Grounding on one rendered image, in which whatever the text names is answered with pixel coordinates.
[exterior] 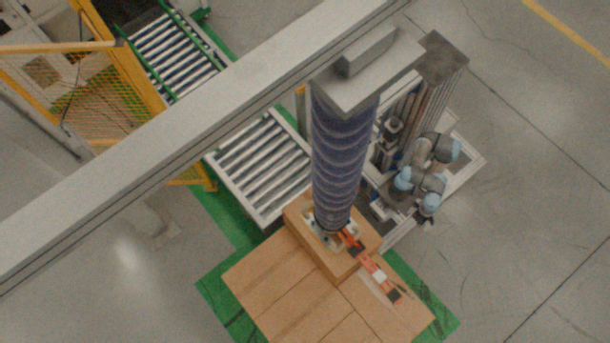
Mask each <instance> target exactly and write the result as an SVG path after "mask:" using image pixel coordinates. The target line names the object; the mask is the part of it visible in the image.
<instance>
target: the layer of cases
mask: <svg viewBox="0 0 610 343"><path fill-rule="evenodd" d="M371 258H372V259H373V260H374V262H375V263H377V264H378V265H379V266H380V268H381V269H382V270H383V271H384V272H385V274H386V275H387V276H388V277H390V278H391V279H392V280H394V281H395V282H396V283H398V284H400V285H401V286H402V287H403V288H405V289H406V290H407V292H408V293H409V294H410V295H412V296H413V297H414V298H415V300H414V299H413V298H411V297H410V296H409V295H408V294H406V293H404V292H403V291H402V290H401V289H399V288H398V287H397V286H396V285H395V284H393V283H392V282H391V281H390V280H389V281H390V282H391V283H392V284H393V285H394V286H395V287H396V288H397V289H398V290H399V292H400V293H401V294H402V295H403V300H402V302H401V303H400V304H395V305H393V303H392V301H391V300H390V299H389V298H388V296H387V295H386V294H385V293H386V292H385V291H384V290H383V289H382V287H381V286H380V285H378V284H377V282H376V281H375V280H374V279H373V277H372V275H371V274H370V272H369V271H368V270H367V269H366V268H365V267H364V266H363V265H362V266H361V267H359V268H358V269H357V270H355V271H353V272H352V273H351V274H350V275H348V276H347V277H346V278H345V279H344V280H342V281H341V282H340V283H339V284H338V285H336V286H334V285H333V284H332V282H331V281H330V280H329V279H328V277H327V276H326V275H325V274H324V272H323V271H322V270H321V269H320V268H319V267H318V266H317V264H316V263H315V262H314V260H313V259H312V257H311V256H310V255H309V254H308V253H307V252H306V250H305V249H304V248H303V247H302V245H301V244H300V243H299V242H298V240H297V239H296V238H295V236H294V235H293V234H292V233H291V231H290V230H289V229H288V228H287V226H286V225H285V226H283V227H282V228H281V229H279V230H278V231H277V232H275V233H274V234H273V235H272V236H270V237H269V238H268V239H267V240H265V241H264V242H263V243H262V244H260V245H259V246H258V247H257V248H255V249H254V250H253V251H252V252H250V253H249V254H248V255H247V256H245V257H244V258H243V259H242V260H240V261H239V262H238V263H237V264H235V265H234V266H233V267H232V268H230V269H229V270H228V271H227V272H225V273H224V274H223V275H221V276H222V278H223V279H224V280H225V282H226V283H227V284H228V286H229V287H230V289H231V290H232V291H233V293H234V294H235V296H236V297H237V298H238V300H239V301H240V302H241V304H242V305H243V306H244V308H245V309H246V310H247V312H248V313H249V315H250V316H251V317H252V319H253V320H254V322H255V323H256V325H257V327H258V328H259V329H260V330H261V331H262V332H263V334H264V335H265V336H266V338H267V339H268V340H269V342H270V343H410V342H411V341H412V340H413V339H414V338H415V337H416V336H417V335H419V334H420V333H421V332H422V330H423V329H424V328H425V327H426V326H427V325H428V324H429V323H430V322H431V321H432V320H433V319H434V318H436V317H435V316H434V315H433V314H432V313H431V311H430V310H429V309H428V308H427V307H426V306H425V305H424V304H423V302H422V301H421V300H420V299H419V298H418V297H417V296H416V295H415V293H414V292H413V291H412V290H411V289H410V288H409V287H408V286H407V284H406V283H405V282H404V281H403V280H402V279H401V278H400V277H399V276H398V274H397V273H396V272H395V271H394V270H393V269H392V268H391V266H390V265H389V264H388V263H387V262H386V261H385V260H384V259H383V258H382V256H381V255H380V254H379V253H378V252H377V253H376V254H375V255H374V256H373V257H371Z"/></svg>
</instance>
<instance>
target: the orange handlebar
mask: <svg viewBox="0 0 610 343"><path fill-rule="evenodd" d="M342 230H343V231H344V233H345V234H346V235H347V236H348V237H349V238H350V239H352V240H353V241H355V240H354V239H353V238H352V236H351V235H350V234H349V233H348V232H347V230H346V229H345V228H343V229H342ZM336 233H337V234H338V235H339V237H340V238H341V239H342V240H343V242H344V243H345V244H346V245H347V246H349V245H350V243H349V242H348V241H347V240H346V238H345V237H344V236H343V235H342V234H341V232H340V231H338V232H336ZM363 255H364V256H365V257H366V258H367V259H366V260H365V261H364V259H363V258H362V257H361V256H359V257H358V259H359V260H360V261H361V263H362V265H363V266H364V267H365V268H366V269H367V270H368V271H369V272H370V274H371V275H373V274H374V272H373V270H372V269H371V268H370V267H371V266H373V267H374V268H375V269H376V270H377V271H378V270H379V267H378V266H377V265H376V263H375V262H374V260H373V259H372V258H371V257H370V256H369V255H368V254H367V253H366V252H364V253H363ZM385 282H386V283H387V284H388V285H389V286H390V288H392V287H393V286H394V285H393V284H392V283H391V282H390V281H389V279H388V278H386V279H385Z"/></svg>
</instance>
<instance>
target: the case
mask: <svg viewBox="0 0 610 343"><path fill-rule="evenodd" d="M310 200H311V201H312V200H313V198H312V186H311V187H310V188H308V189H307V190H306V191H304V192H303V193H301V194H300V195H299V196H297V197H296V198H295V199H293V200H292V201H291V202H289V203H288V204H287V205H285V206H284V207H283V208H282V209H281V211H282V215H283V219H284V223H285V225H286V226H287V228H288V229H289V230H290V231H291V233H292V234H293V235H294V236H295V238H296V239H297V240H298V242H299V243H300V244H301V245H302V247H303V248H304V249H305V250H306V252H307V253H308V254H309V255H310V256H311V257H312V259H313V260H314V262H315V263H316V264H317V266H318V267H319V268H320V269H321V270H322V271H323V272H324V274H325V275H326V276H327V277H328V279H329V280H330V281H331V282H332V284H333V285H334V286H336V285H338V284H339V283H340V282H341V281H342V280H344V279H345V278H346V277H347V276H348V275H350V274H351V273H352V272H353V271H355V270H357V269H358V268H359V267H361V266H362V263H361V261H360V260H359V259H358V258H357V259H353V258H352V257H351V256H350V255H349V253H348V252H347V247H348V246H347V247H346V248H345V249H344V250H343V251H342V252H339V253H334V254H332V255H331V256H329V255H328V254H327V253H326V252H325V251H324V250H323V249H322V247H321V246H320V245H319V244H318V242H317V241H316V240H315V238H314V237H313V236H312V235H311V233H310V232H309V231H308V230H307V228H306V227H305V226H304V224H303V223H302V222H301V221H300V219H299V218H298V217H299V216H300V215H301V214H302V212H301V207H302V206H304V205H305V204H306V203H307V202H309V201H310ZM350 215H351V216H352V217H353V218H355V219H356V221H357V222H358V223H359V224H360V225H361V227H362V228H363V229H364V231H363V232H362V235H361V236H360V237H359V238H358V240H359V239H360V240H361V242H362V243H363V244H364V245H365V246H366V248H367V249H366V253H367V254H368V255H369V256H370V257H373V256H374V255H375V254H376V253H377V252H378V250H379V248H380V247H381V245H382V243H383V242H384V240H383V238H382V237H381V236H380V235H379V234H378V233H377V231H376V230H375V229H374V228H373V227H372V226H371V224H370V223H369V222H368V221H367V220H366V219H365V218H364V216H363V215H362V214H361V213H360V212H359V211H358V210H357V208H356V207H354V206H352V207H351V211H350ZM332 237H333V238H334V239H335V241H336V242H337V243H338V244H339V245H340V244H341V242H342V239H341V238H340V237H339V236H338V234H337V233H335V234H332Z"/></svg>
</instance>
